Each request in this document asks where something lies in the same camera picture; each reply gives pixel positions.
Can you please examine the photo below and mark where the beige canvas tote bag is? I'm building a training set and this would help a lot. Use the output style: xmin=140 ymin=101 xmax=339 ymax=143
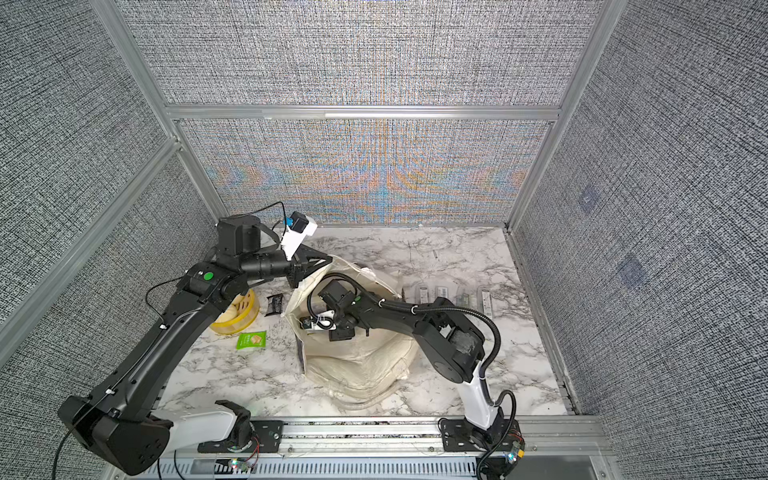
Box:
xmin=281 ymin=256 xmax=419 ymax=410

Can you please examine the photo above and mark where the aluminium front rail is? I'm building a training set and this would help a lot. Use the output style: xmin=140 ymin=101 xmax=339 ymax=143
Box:
xmin=140 ymin=415 xmax=623 ymax=479

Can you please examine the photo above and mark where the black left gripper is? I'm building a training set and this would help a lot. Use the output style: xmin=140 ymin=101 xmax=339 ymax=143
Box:
xmin=241 ymin=245 xmax=333 ymax=290

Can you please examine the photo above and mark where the small black packet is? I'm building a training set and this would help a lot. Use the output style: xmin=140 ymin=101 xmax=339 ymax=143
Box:
xmin=264 ymin=293 xmax=284 ymax=317

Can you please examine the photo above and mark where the yellow tape roll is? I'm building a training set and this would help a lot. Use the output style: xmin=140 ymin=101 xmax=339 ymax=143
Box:
xmin=210 ymin=290 xmax=260 ymax=335

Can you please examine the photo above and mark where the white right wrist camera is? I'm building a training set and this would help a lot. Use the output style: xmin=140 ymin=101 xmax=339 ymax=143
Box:
xmin=299 ymin=311 xmax=336 ymax=331

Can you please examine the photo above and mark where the green snack packet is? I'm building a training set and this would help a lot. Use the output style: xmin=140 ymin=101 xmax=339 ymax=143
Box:
xmin=236 ymin=331 xmax=267 ymax=350

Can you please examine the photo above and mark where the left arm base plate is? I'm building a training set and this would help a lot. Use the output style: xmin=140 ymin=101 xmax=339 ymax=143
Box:
xmin=197 ymin=420 xmax=285 ymax=455

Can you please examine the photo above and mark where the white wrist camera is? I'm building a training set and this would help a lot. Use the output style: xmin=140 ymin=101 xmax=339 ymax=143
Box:
xmin=299 ymin=311 xmax=336 ymax=331
xmin=280 ymin=211 xmax=317 ymax=260

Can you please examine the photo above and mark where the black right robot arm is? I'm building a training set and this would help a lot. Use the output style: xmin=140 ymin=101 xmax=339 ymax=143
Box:
xmin=306 ymin=274 xmax=506 ymax=450

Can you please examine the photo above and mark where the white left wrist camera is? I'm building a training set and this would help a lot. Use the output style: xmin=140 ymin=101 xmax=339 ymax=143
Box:
xmin=280 ymin=211 xmax=317 ymax=260

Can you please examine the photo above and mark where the black corrugated cable hose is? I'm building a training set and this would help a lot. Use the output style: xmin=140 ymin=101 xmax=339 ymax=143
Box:
xmin=305 ymin=272 xmax=518 ymax=475

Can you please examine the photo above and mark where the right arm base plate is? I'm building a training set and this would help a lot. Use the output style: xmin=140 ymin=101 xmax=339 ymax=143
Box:
xmin=438 ymin=415 xmax=525 ymax=453

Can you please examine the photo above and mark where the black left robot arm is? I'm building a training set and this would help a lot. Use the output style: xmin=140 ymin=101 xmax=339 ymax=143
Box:
xmin=58 ymin=212 xmax=332 ymax=475

